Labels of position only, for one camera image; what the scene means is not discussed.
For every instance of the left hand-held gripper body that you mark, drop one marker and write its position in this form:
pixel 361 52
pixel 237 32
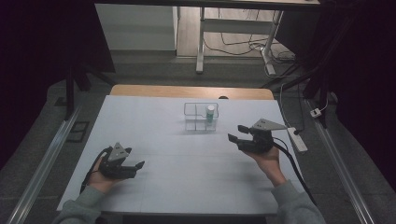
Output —
pixel 114 165

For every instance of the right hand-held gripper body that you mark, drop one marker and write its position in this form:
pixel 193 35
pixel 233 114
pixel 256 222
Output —
pixel 260 141

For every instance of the green bottle with white cap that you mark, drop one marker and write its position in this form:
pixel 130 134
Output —
pixel 210 114

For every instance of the clear plastic compartment box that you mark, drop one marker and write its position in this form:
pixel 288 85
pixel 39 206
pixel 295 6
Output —
pixel 196 119

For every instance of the person's left hand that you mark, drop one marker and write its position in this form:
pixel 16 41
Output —
pixel 102 183

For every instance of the person's right hand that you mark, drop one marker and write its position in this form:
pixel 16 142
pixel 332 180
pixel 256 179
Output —
pixel 269 165

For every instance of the white table cover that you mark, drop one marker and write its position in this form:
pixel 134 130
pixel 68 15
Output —
pixel 174 161

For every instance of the white power strip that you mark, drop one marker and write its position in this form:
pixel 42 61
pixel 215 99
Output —
pixel 298 142

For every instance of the dark table grommet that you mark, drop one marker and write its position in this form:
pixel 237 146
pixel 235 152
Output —
pixel 223 97

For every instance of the black floor plate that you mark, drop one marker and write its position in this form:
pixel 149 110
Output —
pixel 77 132

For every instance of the small white adapter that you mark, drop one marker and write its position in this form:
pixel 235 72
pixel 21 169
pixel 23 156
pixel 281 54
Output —
pixel 315 113

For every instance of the wooden table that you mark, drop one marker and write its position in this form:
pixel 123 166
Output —
pixel 186 91

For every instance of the black metal stand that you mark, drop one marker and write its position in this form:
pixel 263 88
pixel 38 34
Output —
pixel 317 84
pixel 70 93

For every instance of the white-legged desk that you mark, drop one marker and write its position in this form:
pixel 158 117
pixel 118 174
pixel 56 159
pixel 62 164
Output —
pixel 236 26

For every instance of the dark curtain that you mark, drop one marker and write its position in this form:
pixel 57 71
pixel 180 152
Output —
pixel 37 62
pixel 367 93

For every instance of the white cabinet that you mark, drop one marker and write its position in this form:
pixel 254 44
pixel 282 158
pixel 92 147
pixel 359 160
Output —
pixel 134 28

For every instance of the metal floor rail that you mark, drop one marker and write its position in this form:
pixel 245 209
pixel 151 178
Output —
pixel 46 165
pixel 342 174

